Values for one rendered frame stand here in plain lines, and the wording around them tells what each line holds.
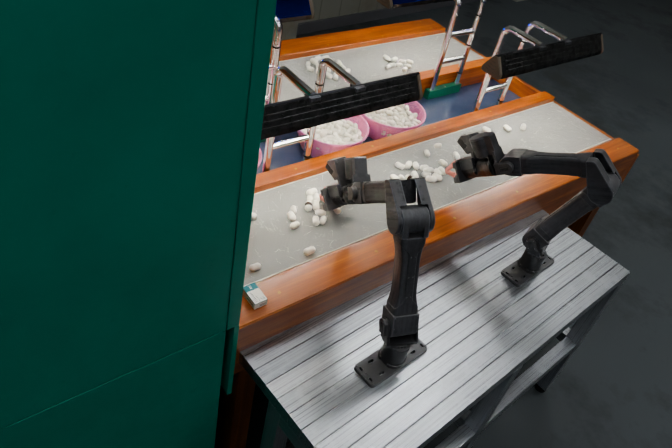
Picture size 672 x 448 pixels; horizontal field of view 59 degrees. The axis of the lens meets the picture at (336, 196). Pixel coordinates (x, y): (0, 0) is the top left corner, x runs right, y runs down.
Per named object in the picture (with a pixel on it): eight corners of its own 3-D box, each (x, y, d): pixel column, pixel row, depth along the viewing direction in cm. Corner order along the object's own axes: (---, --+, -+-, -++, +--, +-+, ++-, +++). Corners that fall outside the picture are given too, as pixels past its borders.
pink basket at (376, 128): (433, 140, 229) (440, 119, 223) (381, 156, 215) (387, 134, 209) (389, 105, 244) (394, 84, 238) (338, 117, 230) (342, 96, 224)
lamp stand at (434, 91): (459, 91, 264) (493, -7, 236) (427, 100, 253) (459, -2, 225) (430, 71, 275) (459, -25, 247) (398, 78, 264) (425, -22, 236)
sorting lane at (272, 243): (609, 142, 243) (611, 138, 242) (202, 309, 143) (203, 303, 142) (551, 105, 260) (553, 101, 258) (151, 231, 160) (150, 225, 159)
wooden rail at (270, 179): (545, 118, 264) (555, 96, 257) (151, 248, 164) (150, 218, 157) (535, 112, 267) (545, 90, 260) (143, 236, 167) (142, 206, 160)
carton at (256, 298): (266, 304, 142) (267, 298, 141) (254, 309, 140) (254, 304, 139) (254, 287, 146) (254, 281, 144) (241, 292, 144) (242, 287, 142)
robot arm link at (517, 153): (495, 157, 168) (611, 162, 149) (508, 145, 174) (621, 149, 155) (500, 196, 172) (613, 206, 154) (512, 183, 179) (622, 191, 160)
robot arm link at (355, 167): (335, 159, 165) (350, 154, 153) (364, 158, 168) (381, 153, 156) (337, 201, 165) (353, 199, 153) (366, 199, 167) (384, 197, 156)
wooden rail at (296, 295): (618, 186, 245) (640, 150, 233) (223, 380, 146) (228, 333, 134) (593, 170, 252) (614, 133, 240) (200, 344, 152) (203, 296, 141)
